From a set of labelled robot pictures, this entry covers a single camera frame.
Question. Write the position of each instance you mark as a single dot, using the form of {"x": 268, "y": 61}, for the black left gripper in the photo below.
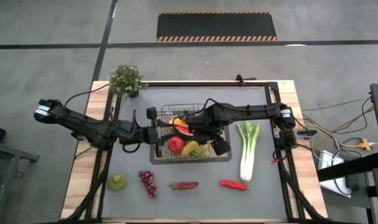
{"x": 150, "y": 136}

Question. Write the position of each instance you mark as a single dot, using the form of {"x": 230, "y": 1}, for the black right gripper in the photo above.
{"x": 204, "y": 124}

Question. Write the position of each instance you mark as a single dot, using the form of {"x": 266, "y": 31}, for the green wrinkled vegetable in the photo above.
{"x": 203, "y": 151}

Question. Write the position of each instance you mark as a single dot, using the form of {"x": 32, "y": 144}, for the yellow banana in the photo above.
{"x": 190, "y": 148}

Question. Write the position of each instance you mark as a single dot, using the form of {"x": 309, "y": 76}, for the yellow orange mango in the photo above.
{"x": 180, "y": 122}

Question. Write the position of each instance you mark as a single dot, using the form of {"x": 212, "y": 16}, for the red apple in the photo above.
{"x": 176, "y": 144}

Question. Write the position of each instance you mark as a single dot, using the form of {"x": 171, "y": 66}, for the watermelon slice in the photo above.
{"x": 184, "y": 132}

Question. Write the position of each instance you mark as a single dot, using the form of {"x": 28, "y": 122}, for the green white celery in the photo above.
{"x": 248, "y": 149}

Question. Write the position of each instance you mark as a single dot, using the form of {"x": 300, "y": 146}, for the plain red pepper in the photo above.
{"x": 233, "y": 185}

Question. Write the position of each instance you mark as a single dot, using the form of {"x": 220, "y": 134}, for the red grape bunch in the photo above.
{"x": 148, "y": 183}

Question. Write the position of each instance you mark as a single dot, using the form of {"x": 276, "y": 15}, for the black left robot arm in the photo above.
{"x": 92, "y": 129}

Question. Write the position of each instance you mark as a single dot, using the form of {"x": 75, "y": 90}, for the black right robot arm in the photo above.
{"x": 248, "y": 112}

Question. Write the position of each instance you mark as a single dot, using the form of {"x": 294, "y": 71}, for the red pepper green stem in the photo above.
{"x": 185, "y": 185}

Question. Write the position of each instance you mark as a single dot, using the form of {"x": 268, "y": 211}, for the potted green plant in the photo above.
{"x": 126, "y": 79}

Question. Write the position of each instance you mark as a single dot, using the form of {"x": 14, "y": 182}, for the green apple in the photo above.
{"x": 117, "y": 182}

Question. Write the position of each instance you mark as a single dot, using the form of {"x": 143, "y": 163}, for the black clamp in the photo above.
{"x": 243, "y": 80}

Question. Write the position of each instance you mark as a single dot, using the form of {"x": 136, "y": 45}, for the red tag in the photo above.
{"x": 274, "y": 162}

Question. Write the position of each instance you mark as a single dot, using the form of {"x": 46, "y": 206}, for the small black adaptor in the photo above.
{"x": 307, "y": 132}

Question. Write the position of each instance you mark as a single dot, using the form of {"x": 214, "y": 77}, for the black hazard stripe floor mat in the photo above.
{"x": 216, "y": 26}

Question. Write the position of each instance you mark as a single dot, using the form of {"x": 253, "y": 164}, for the white box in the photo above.
{"x": 332, "y": 168}

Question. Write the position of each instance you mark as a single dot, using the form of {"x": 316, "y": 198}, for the yellow power splitter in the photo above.
{"x": 363, "y": 144}

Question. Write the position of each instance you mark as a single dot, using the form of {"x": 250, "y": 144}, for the grey desk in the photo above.
{"x": 8, "y": 155}

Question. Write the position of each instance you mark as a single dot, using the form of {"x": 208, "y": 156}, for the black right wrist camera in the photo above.
{"x": 220, "y": 146}

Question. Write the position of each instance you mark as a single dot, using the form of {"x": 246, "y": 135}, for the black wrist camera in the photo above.
{"x": 152, "y": 113}
{"x": 220, "y": 146}

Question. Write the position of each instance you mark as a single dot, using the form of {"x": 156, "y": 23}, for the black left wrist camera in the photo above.
{"x": 152, "y": 113}

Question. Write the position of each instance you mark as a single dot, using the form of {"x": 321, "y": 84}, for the black table frame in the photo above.
{"x": 207, "y": 84}

